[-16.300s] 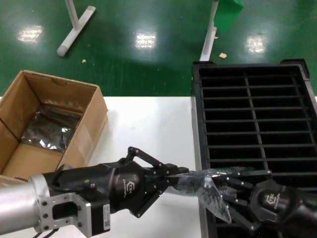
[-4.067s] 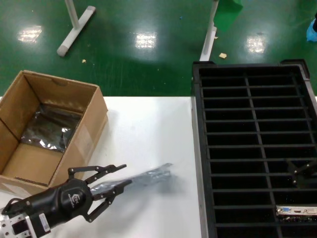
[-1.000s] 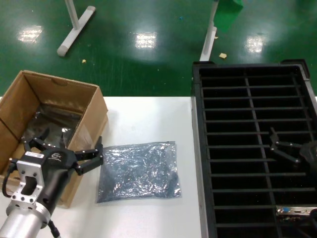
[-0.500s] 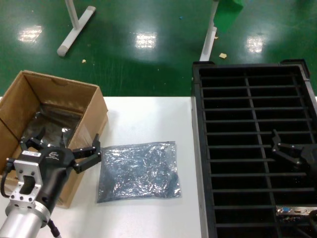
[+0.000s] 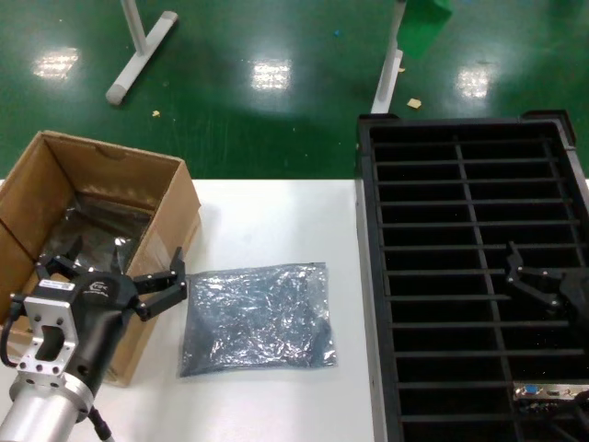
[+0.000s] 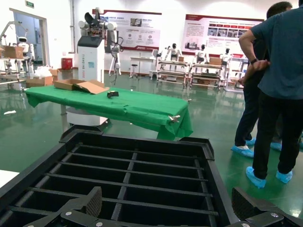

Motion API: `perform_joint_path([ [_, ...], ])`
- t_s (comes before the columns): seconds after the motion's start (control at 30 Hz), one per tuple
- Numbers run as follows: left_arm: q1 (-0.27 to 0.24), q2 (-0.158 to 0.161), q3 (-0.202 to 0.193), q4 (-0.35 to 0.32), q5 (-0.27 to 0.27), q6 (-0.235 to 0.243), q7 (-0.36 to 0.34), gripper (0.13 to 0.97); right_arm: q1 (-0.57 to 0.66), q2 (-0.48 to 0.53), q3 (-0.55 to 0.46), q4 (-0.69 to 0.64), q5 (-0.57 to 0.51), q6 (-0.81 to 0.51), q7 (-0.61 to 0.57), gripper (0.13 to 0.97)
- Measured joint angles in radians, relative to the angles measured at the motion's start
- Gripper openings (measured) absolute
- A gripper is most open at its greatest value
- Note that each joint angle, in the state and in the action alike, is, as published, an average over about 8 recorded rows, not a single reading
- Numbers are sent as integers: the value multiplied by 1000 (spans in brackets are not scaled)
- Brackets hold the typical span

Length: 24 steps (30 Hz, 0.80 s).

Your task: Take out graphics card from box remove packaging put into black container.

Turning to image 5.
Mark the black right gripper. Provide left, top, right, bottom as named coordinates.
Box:
left=504, top=240, right=589, bottom=323

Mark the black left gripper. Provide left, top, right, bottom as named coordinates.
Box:
left=34, top=236, right=189, bottom=397

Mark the brown cardboard box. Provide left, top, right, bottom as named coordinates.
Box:
left=0, top=131, right=202, bottom=387

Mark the graphics card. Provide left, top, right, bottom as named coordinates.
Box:
left=512, top=380, right=589, bottom=414

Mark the grey translucent antistatic bag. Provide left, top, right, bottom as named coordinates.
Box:
left=177, top=261, right=340, bottom=379
left=48, top=192, right=156, bottom=277

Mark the black slotted container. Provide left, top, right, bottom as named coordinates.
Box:
left=354, top=109, right=589, bottom=442

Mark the white table leg with foot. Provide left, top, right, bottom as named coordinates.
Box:
left=370, top=0, right=409, bottom=114
left=105, top=0, right=179, bottom=107

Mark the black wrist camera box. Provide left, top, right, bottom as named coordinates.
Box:
left=34, top=277, right=77, bottom=300

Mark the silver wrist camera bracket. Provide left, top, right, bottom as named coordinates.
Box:
left=16, top=297, right=77, bottom=377

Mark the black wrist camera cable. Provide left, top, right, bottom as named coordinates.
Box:
left=0, top=294, right=27, bottom=369

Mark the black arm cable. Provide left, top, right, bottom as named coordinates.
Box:
left=87, top=404, right=115, bottom=442

